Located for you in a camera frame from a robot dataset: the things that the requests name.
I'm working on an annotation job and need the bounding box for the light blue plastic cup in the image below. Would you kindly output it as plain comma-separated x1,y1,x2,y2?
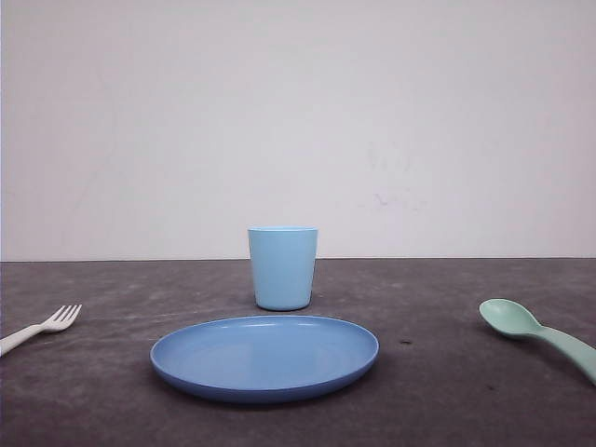
248,226,318,311

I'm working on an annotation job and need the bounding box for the blue plastic plate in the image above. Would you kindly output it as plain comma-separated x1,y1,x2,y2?
150,315,380,404

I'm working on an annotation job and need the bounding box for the white plastic fork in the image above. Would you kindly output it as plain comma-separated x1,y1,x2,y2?
1,305,83,356

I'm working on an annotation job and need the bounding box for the mint green plastic spoon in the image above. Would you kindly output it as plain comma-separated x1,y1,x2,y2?
479,298,595,385

